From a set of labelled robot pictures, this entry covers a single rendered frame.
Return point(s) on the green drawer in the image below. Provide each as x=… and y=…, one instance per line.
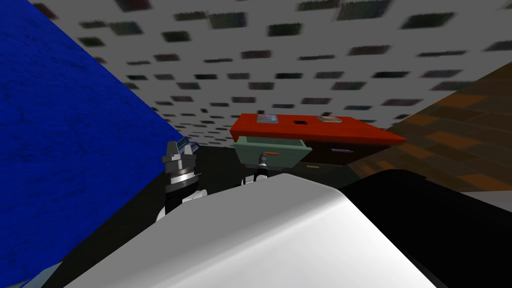
x=288, y=154

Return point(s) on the grey-red book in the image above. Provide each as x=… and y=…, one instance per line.
x=330, y=119

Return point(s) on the blue-grey book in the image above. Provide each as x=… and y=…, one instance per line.
x=267, y=118

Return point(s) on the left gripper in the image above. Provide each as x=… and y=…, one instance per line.
x=178, y=162

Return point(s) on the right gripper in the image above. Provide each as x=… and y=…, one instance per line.
x=262, y=158

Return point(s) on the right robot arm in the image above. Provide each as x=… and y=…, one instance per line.
x=420, y=228

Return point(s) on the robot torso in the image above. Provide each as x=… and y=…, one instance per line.
x=260, y=240

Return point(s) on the red-topped dark desk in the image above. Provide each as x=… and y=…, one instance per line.
x=340, y=131

